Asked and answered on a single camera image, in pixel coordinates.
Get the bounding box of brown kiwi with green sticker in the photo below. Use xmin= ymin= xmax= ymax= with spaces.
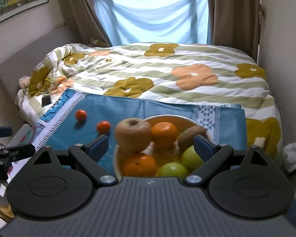
xmin=179 ymin=125 xmax=208 ymax=148

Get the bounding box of pink floral cloth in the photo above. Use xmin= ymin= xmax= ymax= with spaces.
xmin=18 ymin=76 xmax=31 ymax=90

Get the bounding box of brown curtain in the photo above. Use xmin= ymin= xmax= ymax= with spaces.
xmin=52 ymin=0 xmax=112 ymax=48
xmin=204 ymin=0 xmax=262 ymax=58

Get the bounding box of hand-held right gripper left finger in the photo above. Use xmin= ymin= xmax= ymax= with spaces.
xmin=32 ymin=134 xmax=119 ymax=188

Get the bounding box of grey padded bed frame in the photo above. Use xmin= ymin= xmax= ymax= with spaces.
xmin=0 ymin=25 xmax=76 ymax=105

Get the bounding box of patterned colourful mat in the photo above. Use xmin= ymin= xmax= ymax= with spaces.
xmin=8 ymin=89 xmax=88 ymax=155

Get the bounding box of cream bowl with cartoon print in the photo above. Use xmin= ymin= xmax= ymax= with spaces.
xmin=113 ymin=115 xmax=214 ymax=179

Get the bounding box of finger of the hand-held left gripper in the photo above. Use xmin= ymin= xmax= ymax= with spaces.
xmin=0 ymin=126 xmax=13 ymax=139
xmin=0 ymin=143 xmax=37 ymax=164

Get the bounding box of brown russet apple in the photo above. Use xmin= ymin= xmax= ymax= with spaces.
xmin=114 ymin=118 xmax=152 ymax=152

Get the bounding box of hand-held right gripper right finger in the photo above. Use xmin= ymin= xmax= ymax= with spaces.
xmin=184 ymin=134 xmax=268 ymax=188

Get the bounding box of tan wooden furniture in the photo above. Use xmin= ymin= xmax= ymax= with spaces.
xmin=0 ymin=181 xmax=16 ymax=223

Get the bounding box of black smartphone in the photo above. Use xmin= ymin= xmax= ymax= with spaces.
xmin=41 ymin=95 xmax=52 ymax=108

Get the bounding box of light blue sheet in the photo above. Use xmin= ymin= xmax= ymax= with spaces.
xmin=93 ymin=0 xmax=212 ymax=46

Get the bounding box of small orange-red tomato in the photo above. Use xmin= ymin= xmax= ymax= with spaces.
xmin=75 ymin=109 xmax=87 ymax=122
xmin=96 ymin=120 xmax=111 ymax=134

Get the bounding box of orange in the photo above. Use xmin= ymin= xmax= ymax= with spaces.
xmin=122 ymin=153 xmax=158 ymax=178
xmin=151 ymin=121 xmax=178 ymax=150

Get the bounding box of yellow floral pillow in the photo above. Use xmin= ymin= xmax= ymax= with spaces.
xmin=88 ymin=37 xmax=109 ymax=47

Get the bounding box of green apple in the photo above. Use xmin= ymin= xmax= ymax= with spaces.
xmin=157 ymin=162 xmax=189 ymax=178
xmin=182 ymin=145 xmax=206 ymax=170

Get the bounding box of white plastic bag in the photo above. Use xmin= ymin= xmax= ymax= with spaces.
xmin=282 ymin=141 xmax=296 ymax=174

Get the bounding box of floral striped blanket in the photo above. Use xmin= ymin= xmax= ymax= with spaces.
xmin=15 ymin=42 xmax=286 ymax=169

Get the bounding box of blue table cloth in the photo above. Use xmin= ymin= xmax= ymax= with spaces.
xmin=45 ymin=93 xmax=247 ymax=177

